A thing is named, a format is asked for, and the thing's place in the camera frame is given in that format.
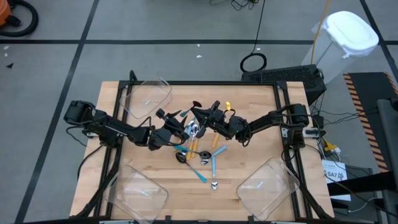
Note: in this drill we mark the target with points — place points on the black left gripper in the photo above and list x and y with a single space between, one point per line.
174 129

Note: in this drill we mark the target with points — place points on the black aluminium table frame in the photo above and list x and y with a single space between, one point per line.
217 83

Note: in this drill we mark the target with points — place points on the white paper label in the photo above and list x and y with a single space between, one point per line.
334 174

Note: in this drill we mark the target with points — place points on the white lined trash bin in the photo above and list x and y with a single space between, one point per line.
351 31

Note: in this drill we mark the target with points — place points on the yellow plug power strip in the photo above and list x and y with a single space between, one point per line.
329 146

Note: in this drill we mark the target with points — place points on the orange vacuum cleaner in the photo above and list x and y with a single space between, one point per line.
3 14

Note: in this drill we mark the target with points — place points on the black hazard-striped mat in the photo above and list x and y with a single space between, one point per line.
367 93

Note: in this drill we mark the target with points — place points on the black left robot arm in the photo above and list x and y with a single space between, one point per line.
118 132

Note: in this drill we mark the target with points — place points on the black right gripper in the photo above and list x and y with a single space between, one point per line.
217 121

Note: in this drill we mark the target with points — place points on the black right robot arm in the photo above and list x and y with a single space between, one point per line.
270 119

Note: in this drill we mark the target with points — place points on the clear plastic container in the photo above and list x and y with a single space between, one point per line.
146 93
267 186
136 193

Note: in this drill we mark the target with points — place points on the black floor scrap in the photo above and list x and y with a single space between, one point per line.
10 65

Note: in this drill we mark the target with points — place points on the black perforated computer case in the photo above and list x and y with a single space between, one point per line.
283 76

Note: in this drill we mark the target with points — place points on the dark grey equipment stand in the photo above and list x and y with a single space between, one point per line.
388 130

